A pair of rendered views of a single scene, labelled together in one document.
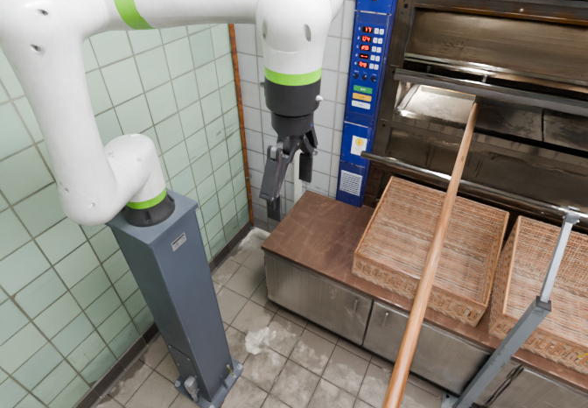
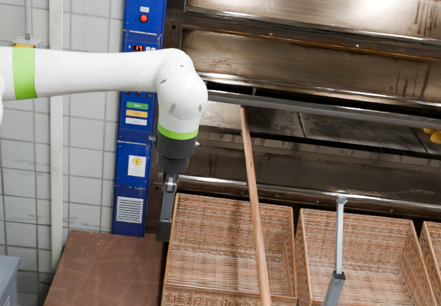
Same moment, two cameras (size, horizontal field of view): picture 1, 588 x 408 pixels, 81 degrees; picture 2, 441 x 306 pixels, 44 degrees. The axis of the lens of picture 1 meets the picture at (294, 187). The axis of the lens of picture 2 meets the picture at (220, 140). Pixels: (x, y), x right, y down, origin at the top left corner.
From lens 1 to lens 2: 0.78 m
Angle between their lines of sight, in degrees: 30
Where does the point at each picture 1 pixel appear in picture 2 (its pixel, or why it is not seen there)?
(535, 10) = (281, 35)
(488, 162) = (266, 163)
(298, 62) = (191, 125)
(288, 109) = (181, 154)
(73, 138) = not seen: outside the picture
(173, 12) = (66, 88)
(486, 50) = (250, 65)
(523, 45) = (277, 60)
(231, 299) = not seen: outside the picture
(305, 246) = (98, 296)
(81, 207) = not seen: outside the picture
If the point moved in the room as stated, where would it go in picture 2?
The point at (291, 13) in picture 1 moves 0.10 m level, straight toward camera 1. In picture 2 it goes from (193, 100) to (216, 121)
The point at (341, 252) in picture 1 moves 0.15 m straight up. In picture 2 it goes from (142, 291) to (144, 264)
